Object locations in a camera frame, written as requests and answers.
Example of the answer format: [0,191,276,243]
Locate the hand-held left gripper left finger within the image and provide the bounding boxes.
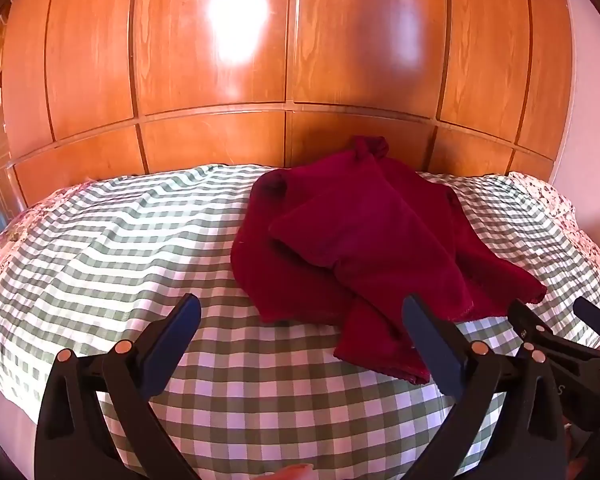
[34,294,203,480]

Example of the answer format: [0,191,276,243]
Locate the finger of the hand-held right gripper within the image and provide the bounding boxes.
[509,299,557,350]
[574,297,600,349]

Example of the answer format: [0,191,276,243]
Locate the dark red knit garment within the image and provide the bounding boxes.
[231,135,548,387]

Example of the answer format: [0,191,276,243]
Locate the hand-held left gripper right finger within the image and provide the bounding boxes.
[401,294,567,480]

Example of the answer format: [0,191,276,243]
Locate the wooden wardrobe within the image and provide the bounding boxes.
[0,0,576,221]

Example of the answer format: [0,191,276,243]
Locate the green white checkered blanket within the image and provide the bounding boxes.
[0,162,600,480]

